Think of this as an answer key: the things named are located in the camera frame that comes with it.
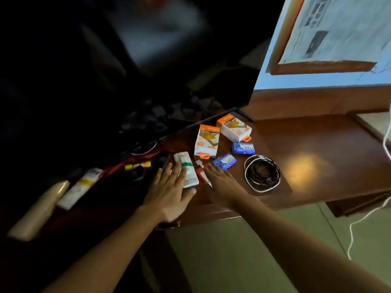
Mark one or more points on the person's left hand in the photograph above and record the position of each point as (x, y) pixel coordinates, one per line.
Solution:
(166, 198)

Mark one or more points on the person's right hand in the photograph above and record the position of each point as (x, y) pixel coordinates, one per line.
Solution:
(224, 189)

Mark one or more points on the blue soap packet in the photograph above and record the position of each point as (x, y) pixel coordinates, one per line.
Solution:
(242, 148)
(224, 161)

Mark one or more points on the white box with green stripe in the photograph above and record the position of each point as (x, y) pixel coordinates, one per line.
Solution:
(188, 167)

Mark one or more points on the black remote control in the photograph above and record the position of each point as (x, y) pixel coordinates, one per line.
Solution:
(163, 160)

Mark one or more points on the yellow glue stick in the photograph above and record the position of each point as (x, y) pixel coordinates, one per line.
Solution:
(137, 165)

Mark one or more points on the orange and white charger box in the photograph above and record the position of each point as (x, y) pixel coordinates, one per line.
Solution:
(235, 129)
(207, 141)

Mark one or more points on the white and yellow cream tube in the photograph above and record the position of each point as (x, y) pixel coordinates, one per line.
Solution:
(79, 189)

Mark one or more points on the stack of paper cups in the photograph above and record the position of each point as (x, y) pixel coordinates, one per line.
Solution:
(38, 210)

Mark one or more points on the person's right forearm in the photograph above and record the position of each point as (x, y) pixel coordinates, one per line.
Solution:
(299, 250)

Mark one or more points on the person's left forearm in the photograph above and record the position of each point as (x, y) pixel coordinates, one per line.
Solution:
(110, 256)

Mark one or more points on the low wooden side desk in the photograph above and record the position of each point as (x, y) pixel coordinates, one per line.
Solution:
(336, 155)

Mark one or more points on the wooden framed picture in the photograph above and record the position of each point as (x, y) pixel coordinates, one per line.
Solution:
(320, 67)

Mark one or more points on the black flat television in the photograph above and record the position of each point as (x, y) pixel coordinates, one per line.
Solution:
(91, 57)

